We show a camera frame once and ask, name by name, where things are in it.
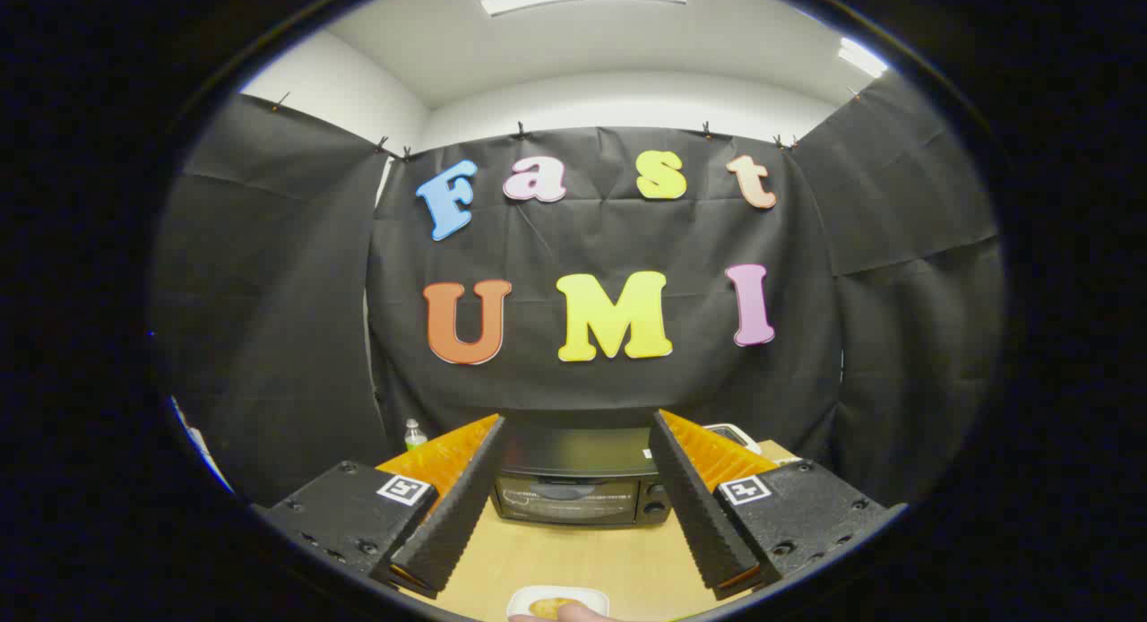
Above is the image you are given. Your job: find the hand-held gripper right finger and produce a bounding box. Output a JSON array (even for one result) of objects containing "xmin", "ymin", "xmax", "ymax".
[{"xmin": 648, "ymin": 410, "xmax": 906, "ymax": 602}]

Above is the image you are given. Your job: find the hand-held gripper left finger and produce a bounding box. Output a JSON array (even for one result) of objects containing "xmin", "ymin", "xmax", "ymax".
[{"xmin": 254, "ymin": 413, "xmax": 507, "ymax": 600}]

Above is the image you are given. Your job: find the black toaster oven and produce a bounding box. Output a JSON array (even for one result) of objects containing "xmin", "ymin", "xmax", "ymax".
[{"xmin": 488, "ymin": 407, "xmax": 673, "ymax": 527}]

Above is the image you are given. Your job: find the white pop-up toaster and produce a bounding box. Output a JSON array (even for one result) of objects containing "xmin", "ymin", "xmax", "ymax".
[{"xmin": 703, "ymin": 422, "xmax": 763, "ymax": 455}]

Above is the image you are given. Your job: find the white square plate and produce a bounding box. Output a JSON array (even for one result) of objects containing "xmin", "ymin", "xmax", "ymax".
[{"xmin": 506, "ymin": 586, "xmax": 610, "ymax": 621}]

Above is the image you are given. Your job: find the small ceiling light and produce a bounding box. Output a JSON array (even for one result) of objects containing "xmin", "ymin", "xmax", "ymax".
[{"xmin": 838, "ymin": 38, "xmax": 888, "ymax": 78}]

